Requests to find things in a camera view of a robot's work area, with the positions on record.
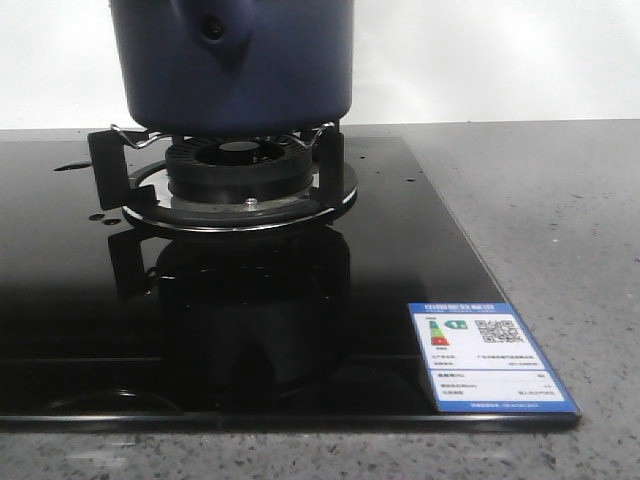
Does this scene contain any dark blue cooking pot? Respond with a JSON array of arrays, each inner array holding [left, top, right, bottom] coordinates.
[[110, 1, 355, 136]]

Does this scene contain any black pot support grate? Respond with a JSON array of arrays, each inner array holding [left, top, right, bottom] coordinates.
[[88, 123, 357, 233]]

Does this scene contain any black gas burner head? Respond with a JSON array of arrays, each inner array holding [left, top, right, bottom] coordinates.
[[165, 138, 312, 204]]

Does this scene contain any blue white energy label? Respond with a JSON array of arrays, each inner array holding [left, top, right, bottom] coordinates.
[[408, 303, 578, 414]]

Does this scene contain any black glass gas cooktop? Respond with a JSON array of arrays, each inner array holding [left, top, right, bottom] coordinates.
[[1, 138, 580, 432]]

